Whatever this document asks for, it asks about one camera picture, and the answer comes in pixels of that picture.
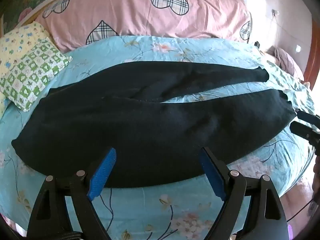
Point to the mauve pillow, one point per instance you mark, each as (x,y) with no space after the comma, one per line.
(287,61)

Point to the pink quilt with plaid hearts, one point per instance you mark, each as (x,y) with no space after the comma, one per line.
(125,12)

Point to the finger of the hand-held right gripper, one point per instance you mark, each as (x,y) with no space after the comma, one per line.
(307,117)
(301,129)

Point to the wooden door frame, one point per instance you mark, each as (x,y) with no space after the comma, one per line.
(313,55)

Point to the blue floral bed sheet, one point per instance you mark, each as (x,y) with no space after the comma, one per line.
(150,210)

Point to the white wall socket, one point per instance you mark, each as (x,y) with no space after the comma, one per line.
(275,12)
(298,49)

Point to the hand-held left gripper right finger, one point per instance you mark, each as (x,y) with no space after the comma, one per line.
(212,177)

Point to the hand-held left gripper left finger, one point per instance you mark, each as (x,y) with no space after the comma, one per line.
(103,173)

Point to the green checked pillow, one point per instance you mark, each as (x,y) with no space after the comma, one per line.
(32,72)

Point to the black pants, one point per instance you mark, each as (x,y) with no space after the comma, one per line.
(150,130)

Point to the yellow patterned pillow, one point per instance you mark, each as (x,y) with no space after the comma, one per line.
(17,42)

